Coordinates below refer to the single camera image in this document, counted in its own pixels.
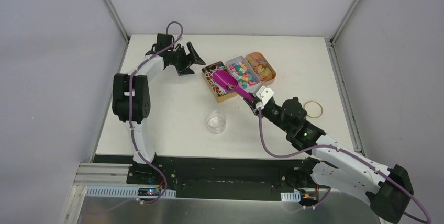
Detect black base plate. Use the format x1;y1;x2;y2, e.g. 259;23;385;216
126;156;316;201

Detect right white cable duct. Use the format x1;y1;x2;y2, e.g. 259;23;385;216
280;191;301;203

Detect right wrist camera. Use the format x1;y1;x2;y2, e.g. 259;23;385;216
254;85;274;109

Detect gold tin of lollipops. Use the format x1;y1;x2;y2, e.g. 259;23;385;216
202;61;237;103

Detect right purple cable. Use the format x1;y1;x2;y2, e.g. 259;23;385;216
258;109;432;224

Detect clear plastic cup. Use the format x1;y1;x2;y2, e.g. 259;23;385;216
207;111;226;134

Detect pink tin of gummies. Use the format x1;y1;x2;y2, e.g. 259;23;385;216
245;52;276;85

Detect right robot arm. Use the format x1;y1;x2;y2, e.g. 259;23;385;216
244;97;414;223

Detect gold ring lid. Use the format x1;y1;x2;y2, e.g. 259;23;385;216
303;100;324;119

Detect left white cable duct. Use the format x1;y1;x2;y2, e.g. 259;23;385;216
85;186;176;199

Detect white cable duct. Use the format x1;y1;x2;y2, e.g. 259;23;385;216
280;191;301;203
85;186;176;199

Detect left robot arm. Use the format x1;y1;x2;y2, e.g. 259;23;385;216
112;33;206;164

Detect white tin of candies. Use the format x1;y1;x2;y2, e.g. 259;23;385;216
225;56;261;93

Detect magenta plastic scoop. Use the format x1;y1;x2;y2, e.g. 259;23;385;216
212;70;254;102

